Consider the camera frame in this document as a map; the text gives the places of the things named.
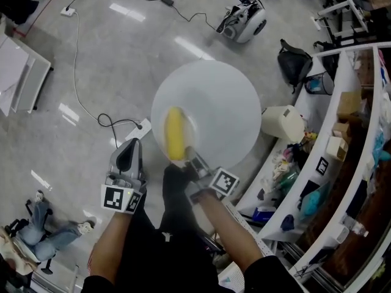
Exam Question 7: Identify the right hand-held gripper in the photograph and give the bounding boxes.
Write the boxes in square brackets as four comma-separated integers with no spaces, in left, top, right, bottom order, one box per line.
[184,146,240,204]

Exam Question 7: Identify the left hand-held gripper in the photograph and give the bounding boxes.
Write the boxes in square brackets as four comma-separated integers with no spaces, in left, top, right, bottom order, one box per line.
[100,137,147,215]

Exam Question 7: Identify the white round plate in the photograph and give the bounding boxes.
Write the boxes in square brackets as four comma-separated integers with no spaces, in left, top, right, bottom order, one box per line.
[152,104,199,165]

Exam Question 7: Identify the yellow banana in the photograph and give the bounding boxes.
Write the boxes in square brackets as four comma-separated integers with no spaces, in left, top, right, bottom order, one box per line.
[164,107,188,161]

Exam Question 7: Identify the person's right forearm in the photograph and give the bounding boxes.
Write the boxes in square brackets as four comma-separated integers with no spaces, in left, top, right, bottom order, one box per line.
[195,192,265,271]

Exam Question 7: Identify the person's left forearm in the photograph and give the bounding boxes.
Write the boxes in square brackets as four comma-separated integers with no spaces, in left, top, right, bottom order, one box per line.
[90,208,140,279]

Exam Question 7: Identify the round white table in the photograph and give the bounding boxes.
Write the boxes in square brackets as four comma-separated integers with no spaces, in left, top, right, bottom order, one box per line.
[150,60,263,171]

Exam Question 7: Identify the blue box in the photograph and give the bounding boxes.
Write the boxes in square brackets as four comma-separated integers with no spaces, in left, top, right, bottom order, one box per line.
[252,205,277,222]

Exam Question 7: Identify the cream trash bin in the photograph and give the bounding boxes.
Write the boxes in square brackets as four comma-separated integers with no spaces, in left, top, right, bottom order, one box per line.
[261,104,305,142]

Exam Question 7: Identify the person's black clothing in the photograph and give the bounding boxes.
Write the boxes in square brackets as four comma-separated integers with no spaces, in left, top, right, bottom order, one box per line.
[81,164,302,293]

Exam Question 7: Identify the dark blue cloth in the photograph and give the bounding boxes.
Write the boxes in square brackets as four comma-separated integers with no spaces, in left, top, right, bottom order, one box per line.
[280,214,296,231]

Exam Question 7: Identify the teal cloth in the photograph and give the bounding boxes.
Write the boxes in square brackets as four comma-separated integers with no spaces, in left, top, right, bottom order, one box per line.
[301,181,331,216]

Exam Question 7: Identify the black swivel chair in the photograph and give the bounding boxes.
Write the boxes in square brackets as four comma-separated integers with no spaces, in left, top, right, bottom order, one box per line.
[0,198,54,276]

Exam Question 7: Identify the black backpack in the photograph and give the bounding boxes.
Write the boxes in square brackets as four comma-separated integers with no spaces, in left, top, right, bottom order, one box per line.
[277,38,314,94]

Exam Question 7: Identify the cream wooden box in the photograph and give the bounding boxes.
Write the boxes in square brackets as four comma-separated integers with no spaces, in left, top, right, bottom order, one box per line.
[326,136,349,161]

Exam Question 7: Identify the black mesh waste basket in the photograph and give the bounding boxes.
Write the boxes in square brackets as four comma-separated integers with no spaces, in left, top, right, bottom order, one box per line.
[304,71,335,96]

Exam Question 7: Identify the small brown cardboard box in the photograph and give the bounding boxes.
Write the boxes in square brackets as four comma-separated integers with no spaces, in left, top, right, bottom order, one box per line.
[332,122,351,139]

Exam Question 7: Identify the white cabinet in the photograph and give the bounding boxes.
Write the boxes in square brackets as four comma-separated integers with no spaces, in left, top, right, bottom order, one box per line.
[0,34,52,117]

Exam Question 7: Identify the white wheeled robot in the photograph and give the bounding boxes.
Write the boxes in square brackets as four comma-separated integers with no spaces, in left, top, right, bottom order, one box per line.
[216,0,267,45]

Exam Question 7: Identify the white plastic container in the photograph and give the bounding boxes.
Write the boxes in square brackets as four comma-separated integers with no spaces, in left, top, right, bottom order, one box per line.
[334,224,351,247]

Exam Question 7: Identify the large brown cardboard box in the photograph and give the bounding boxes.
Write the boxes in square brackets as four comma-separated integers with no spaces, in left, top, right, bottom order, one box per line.
[337,90,363,120]

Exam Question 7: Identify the clear water bottle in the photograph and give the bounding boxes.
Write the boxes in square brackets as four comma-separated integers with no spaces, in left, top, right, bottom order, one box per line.
[345,215,370,237]

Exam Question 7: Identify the white shelf unit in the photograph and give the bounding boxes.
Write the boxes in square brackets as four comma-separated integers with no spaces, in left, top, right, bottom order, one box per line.
[235,41,391,293]

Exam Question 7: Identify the black power cable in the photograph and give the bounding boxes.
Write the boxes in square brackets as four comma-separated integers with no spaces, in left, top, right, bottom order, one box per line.
[97,113,144,149]

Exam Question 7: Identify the white perforated metal rail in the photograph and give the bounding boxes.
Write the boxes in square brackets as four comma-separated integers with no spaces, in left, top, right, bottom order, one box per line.
[225,203,272,259]

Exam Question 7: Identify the white power cable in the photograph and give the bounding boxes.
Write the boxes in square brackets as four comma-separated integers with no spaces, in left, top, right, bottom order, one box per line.
[73,10,147,128]

